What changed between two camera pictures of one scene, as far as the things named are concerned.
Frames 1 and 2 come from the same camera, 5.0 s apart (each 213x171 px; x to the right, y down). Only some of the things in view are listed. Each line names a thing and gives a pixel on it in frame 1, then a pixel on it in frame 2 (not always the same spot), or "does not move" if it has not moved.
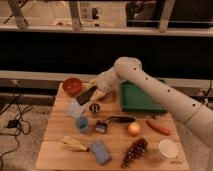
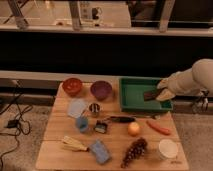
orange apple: (134, 128) does not move
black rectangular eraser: (86, 96) → (151, 95)
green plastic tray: (135, 98) does not move
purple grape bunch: (137, 150) does not move
